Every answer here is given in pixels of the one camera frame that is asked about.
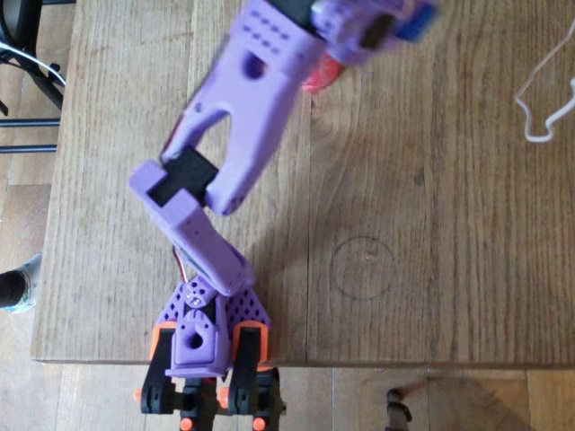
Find thin white cord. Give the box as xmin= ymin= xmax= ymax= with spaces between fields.
xmin=0 ymin=40 xmax=66 ymax=87

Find white cable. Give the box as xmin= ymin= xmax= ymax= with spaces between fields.
xmin=514 ymin=17 xmax=575 ymax=145

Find black and orange table clamp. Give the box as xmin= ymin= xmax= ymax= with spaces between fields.
xmin=218 ymin=321 xmax=271 ymax=431
xmin=133 ymin=321 xmax=177 ymax=417

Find blue toy building brick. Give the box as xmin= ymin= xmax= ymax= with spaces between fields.
xmin=394 ymin=5 xmax=440 ymax=44

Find robot arm servo wires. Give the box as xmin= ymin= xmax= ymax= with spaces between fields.
xmin=172 ymin=245 xmax=199 ymax=289

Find black metal chair frame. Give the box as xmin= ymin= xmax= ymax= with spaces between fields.
xmin=0 ymin=0 xmax=77 ymax=154

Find grey camera tripod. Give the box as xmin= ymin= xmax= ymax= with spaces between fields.
xmin=385 ymin=375 xmax=433 ymax=431

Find red cup with white print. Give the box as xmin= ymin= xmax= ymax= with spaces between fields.
xmin=301 ymin=54 xmax=346 ymax=95

